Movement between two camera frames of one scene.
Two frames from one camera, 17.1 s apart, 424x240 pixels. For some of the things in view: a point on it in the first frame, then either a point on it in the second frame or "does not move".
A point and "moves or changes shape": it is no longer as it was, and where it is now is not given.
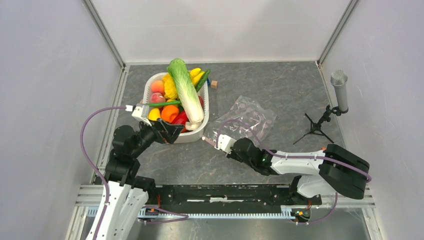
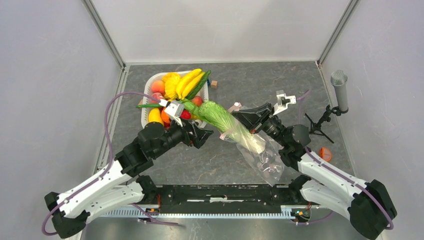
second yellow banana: (196, 78) does not move
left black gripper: (164, 132) -> (198, 136)
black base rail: (226, 196) does not move
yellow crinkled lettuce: (170, 88) does not move
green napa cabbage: (190, 101) -> (220, 116)
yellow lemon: (153, 114) does not move
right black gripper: (232, 154) -> (255, 119)
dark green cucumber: (202, 80) does not move
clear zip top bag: (245, 119) moves or changes shape
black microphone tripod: (316, 128) does not move
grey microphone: (339, 78) does not move
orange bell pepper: (169, 113) does not move
